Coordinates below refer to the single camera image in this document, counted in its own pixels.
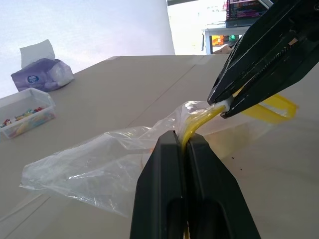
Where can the grey background shelf table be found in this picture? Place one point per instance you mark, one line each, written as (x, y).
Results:
(208, 39)

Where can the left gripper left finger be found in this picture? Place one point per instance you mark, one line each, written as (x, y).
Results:
(159, 189)

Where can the computer monitor with code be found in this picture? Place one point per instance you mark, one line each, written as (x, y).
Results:
(243, 11)

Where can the clear yellow-zip plastic bag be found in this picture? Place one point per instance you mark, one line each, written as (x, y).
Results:
(99, 159)

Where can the purple tissue pack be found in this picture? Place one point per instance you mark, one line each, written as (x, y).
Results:
(45, 74)

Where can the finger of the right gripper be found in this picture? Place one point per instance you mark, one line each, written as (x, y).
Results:
(279, 79)
(254, 44)

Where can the brown cardboard box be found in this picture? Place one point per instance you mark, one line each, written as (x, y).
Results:
(223, 49)

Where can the small colourful clips heap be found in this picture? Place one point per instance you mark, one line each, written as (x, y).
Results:
(27, 119)

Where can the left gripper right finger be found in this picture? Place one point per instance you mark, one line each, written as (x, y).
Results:
(211, 194)

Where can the clear plastic storage box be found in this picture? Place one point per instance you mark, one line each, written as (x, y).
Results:
(37, 99)

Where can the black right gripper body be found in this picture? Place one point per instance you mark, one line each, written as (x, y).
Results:
(309, 17)

